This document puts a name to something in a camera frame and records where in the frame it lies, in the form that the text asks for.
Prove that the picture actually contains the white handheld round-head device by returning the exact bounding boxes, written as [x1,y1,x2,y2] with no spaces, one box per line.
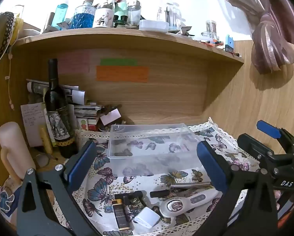
[159,188,222,218]

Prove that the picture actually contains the orange sticky note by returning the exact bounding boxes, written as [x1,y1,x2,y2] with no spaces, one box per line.
[96,65,149,83]

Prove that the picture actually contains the clear bottle with white label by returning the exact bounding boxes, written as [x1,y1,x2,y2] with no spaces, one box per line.
[92,0,116,28]

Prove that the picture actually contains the pink sticky note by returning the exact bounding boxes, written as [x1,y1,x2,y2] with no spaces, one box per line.
[59,52,90,74]

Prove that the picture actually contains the mint green bottle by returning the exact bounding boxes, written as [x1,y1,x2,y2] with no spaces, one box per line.
[114,0,128,28]

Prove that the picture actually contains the wooden shelf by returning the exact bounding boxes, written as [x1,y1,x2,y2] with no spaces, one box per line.
[11,27,246,118]

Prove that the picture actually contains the clear glass tumbler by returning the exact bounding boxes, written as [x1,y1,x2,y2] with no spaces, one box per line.
[165,3,182,28]

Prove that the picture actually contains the black usb stick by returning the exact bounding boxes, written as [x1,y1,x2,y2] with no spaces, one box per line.
[150,190,170,198]

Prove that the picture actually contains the blue plastic gadget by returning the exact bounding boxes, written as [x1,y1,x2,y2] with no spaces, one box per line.
[225,35,235,53]

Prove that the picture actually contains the mauve curtain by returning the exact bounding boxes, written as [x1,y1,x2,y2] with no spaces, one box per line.
[210,0,294,75]

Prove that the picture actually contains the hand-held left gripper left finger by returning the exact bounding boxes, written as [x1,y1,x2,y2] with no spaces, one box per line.
[16,140,106,236]

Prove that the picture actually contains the yellow candle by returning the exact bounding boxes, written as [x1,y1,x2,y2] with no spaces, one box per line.
[39,125,54,154]

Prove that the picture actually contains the black patterned clip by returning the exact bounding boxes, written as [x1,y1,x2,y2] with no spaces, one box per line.
[114,190,148,208]

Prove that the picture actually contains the white round lidded container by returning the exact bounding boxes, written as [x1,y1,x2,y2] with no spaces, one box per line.
[139,19,170,34]

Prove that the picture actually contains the small glass jar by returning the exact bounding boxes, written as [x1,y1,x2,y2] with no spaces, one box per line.
[127,0,141,28]

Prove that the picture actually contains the white earphone cable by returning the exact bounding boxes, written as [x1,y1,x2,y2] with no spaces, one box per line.
[4,47,15,110]

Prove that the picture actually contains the red and white small box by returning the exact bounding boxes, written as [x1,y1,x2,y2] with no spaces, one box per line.
[80,118,99,131]

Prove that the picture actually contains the butterfly print lace tablecloth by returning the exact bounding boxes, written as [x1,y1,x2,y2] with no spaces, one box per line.
[53,117,263,236]

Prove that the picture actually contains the light blue plastic bottle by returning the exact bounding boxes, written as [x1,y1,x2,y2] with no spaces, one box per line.
[51,4,68,30]

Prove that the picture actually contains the blue cartoon sticker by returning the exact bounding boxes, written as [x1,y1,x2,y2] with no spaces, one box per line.
[0,186,15,213]

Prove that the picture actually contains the white card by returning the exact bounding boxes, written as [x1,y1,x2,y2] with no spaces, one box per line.
[100,109,121,125]

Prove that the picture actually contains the dark wine bottle elephant label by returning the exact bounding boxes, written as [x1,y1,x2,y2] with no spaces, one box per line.
[44,58,79,159]

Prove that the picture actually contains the orange pens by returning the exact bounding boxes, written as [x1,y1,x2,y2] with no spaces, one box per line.
[203,39,224,48]

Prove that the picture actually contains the clear plastic storage box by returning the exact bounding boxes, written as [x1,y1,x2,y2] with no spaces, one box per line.
[108,122,202,177]

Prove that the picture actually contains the yellow roll with lace ribbon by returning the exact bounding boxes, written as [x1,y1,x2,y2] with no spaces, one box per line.
[0,11,24,46]

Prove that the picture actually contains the cream ceramic mug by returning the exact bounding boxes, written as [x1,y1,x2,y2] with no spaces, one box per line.
[0,122,36,179]

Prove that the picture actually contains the glass bottle with blue liquid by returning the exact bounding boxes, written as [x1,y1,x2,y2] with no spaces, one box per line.
[71,0,96,29]

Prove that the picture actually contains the stack of booklets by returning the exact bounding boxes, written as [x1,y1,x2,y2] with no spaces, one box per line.
[73,101,104,118]

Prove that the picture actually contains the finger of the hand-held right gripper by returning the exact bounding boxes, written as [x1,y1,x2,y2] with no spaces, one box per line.
[257,120,294,154]
[237,133,276,164]

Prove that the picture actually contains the silver metal pen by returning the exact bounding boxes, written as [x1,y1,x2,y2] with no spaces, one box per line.
[170,182,212,190]

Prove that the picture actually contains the black and gold lighter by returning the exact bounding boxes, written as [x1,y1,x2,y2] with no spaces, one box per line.
[111,199,133,232]

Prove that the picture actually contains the green sticky note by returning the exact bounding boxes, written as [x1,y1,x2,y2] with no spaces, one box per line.
[100,58,138,66]

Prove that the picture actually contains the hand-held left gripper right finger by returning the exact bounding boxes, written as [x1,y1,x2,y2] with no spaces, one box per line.
[192,140,278,236]

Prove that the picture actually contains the clear glass jar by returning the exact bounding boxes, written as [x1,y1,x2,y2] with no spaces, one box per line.
[201,20,218,39]

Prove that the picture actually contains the rolled printed papers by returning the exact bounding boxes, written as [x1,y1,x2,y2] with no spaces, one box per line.
[26,79,86,104]

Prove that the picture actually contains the white charger block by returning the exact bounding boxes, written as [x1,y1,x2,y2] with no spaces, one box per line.
[134,207,161,229]

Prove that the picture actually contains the white handwritten note sheet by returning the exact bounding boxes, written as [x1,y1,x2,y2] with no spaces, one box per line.
[20,102,50,148]

